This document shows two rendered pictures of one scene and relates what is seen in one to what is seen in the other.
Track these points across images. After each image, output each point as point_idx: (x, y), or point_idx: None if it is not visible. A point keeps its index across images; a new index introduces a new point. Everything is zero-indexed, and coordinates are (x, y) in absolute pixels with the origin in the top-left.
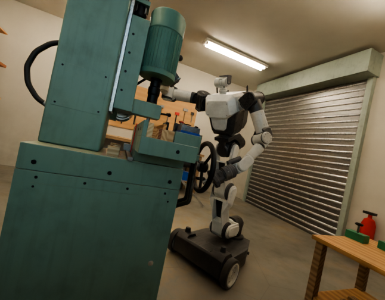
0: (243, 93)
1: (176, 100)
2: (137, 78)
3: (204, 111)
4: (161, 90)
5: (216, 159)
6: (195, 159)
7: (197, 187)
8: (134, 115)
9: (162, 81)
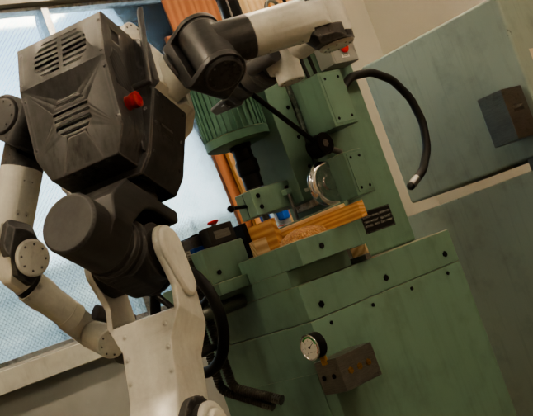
0: (45, 74)
1: (307, 40)
2: None
3: (205, 94)
4: (297, 81)
5: (149, 309)
6: (167, 309)
7: (206, 366)
8: (289, 205)
9: (230, 147)
